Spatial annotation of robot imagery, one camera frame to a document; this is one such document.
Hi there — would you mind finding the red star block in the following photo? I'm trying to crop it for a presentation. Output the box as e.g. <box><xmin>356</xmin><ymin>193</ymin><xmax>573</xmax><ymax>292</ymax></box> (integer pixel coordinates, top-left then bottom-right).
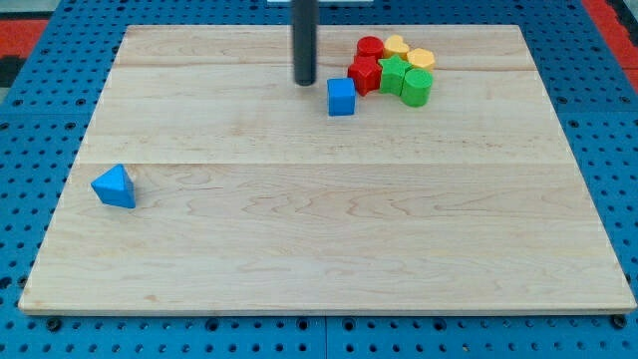
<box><xmin>347</xmin><ymin>55</ymin><xmax>382</xmax><ymax>96</ymax></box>

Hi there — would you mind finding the green star block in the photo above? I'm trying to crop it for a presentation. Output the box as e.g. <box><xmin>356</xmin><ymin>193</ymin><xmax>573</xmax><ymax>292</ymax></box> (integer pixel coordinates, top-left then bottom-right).
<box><xmin>378</xmin><ymin>55</ymin><xmax>413</xmax><ymax>96</ymax></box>

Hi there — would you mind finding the blue triangle block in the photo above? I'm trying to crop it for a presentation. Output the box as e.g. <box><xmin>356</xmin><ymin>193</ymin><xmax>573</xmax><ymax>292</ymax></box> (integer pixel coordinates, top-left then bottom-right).
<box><xmin>91</xmin><ymin>164</ymin><xmax>136</xmax><ymax>208</ymax></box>

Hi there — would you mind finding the blue cube block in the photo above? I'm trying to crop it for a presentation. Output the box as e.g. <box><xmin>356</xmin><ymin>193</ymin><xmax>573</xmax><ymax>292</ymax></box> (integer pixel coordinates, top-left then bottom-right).
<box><xmin>327</xmin><ymin>78</ymin><xmax>356</xmax><ymax>117</ymax></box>

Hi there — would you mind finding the light wooden board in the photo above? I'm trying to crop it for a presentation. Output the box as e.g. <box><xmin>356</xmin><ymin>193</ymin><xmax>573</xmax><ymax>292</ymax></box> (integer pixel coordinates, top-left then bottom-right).
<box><xmin>19</xmin><ymin>25</ymin><xmax>636</xmax><ymax>316</ymax></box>

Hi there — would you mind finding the green cylinder block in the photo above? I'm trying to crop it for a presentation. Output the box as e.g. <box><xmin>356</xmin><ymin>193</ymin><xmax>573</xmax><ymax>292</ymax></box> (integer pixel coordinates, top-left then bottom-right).
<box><xmin>401</xmin><ymin>69</ymin><xmax>434</xmax><ymax>107</ymax></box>

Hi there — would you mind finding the red cylinder block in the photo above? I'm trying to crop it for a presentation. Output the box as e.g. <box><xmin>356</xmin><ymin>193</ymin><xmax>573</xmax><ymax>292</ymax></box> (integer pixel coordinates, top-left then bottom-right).
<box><xmin>356</xmin><ymin>36</ymin><xmax>385</xmax><ymax>60</ymax></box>

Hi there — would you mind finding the yellow heart block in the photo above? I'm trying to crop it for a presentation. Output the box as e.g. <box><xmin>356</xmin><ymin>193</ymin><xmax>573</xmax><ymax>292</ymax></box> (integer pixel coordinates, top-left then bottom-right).
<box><xmin>383</xmin><ymin>35</ymin><xmax>410</xmax><ymax>60</ymax></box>

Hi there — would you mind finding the yellow hexagon block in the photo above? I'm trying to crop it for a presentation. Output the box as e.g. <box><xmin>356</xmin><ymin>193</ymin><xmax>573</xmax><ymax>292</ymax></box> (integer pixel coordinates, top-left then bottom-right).
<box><xmin>407</xmin><ymin>48</ymin><xmax>436</xmax><ymax>72</ymax></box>

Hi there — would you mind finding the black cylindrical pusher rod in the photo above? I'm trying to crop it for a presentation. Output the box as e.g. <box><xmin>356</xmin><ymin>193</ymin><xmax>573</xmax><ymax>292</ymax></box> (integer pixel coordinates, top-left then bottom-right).
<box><xmin>291</xmin><ymin>0</ymin><xmax>319</xmax><ymax>87</ymax></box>

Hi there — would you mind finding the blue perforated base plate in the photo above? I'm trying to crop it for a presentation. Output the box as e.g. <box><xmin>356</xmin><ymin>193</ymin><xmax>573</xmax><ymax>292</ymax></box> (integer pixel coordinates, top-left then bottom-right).
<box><xmin>1</xmin><ymin>0</ymin><xmax>637</xmax><ymax>358</ymax></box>

